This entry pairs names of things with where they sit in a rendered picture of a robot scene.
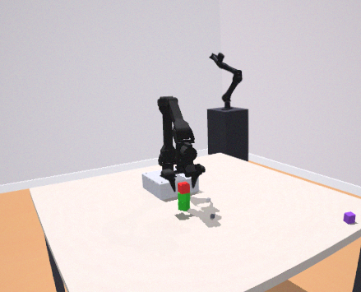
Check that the green block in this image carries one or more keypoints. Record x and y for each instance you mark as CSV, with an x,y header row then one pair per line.
x,y
184,206
183,197

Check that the small purple cube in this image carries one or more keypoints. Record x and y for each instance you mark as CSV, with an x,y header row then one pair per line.
x,y
349,217

